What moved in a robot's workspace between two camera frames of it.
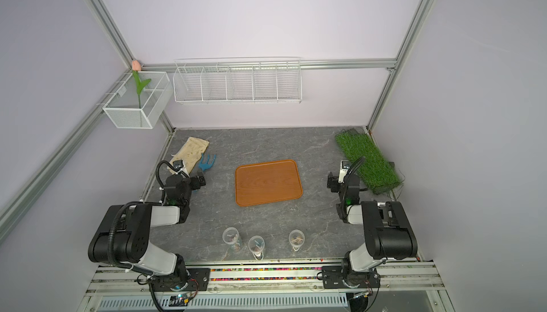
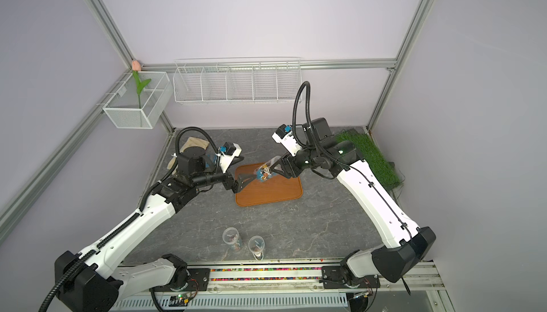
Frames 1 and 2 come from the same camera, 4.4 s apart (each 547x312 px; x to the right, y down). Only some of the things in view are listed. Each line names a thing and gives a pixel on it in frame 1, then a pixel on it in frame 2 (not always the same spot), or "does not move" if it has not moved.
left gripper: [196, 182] -> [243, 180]
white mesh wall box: [143, 101] does not move
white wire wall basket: [238, 80] does not move
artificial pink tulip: [140, 85] does not move
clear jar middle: [256, 245] does not move
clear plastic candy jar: [296, 238] -> [263, 172]
